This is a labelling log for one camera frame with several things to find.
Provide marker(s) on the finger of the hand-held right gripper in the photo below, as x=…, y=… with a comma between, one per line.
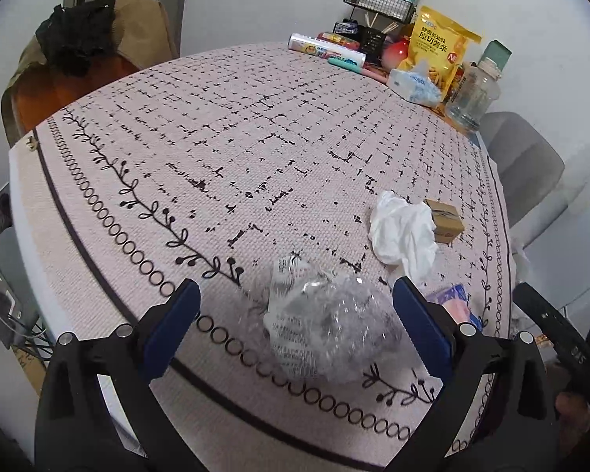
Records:
x=536, y=307

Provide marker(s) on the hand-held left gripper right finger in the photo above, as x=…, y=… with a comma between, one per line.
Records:
x=420, y=327

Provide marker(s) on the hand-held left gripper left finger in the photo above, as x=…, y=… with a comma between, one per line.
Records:
x=172, y=329

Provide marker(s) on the white tissue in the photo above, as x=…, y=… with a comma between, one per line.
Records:
x=403, y=236

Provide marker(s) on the clear plastic wrapper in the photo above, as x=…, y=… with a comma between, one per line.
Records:
x=324, y=324

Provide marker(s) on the blue wrapper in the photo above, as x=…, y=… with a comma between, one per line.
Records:
x=455, y=305

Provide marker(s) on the small cardboard box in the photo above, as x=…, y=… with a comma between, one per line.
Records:
x=447, y=223

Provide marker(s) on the grey upholstered chair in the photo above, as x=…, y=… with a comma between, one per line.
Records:
x=521, y=167

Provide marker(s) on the grey stool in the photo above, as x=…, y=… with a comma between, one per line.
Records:
x=10, y=255

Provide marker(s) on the clear plastic jug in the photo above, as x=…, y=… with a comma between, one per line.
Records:
x=474, y=96

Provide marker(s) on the blue tissue pack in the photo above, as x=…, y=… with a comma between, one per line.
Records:
x=415, y=86

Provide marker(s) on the tall green box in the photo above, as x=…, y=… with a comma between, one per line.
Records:
x=499, y=54

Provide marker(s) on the red round object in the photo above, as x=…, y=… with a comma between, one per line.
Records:
x=396, y=54

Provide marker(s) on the yellow snack bag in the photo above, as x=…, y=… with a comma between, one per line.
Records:
x=435, y=44

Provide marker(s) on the white roll package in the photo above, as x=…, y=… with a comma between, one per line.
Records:
x=324, y=50

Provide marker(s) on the red snack packet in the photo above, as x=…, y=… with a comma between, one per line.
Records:
x=341, y=39

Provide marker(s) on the wooden chair with clothes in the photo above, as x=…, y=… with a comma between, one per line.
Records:
x=147, y=24

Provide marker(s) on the black garment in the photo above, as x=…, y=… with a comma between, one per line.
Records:
x=76, y=34

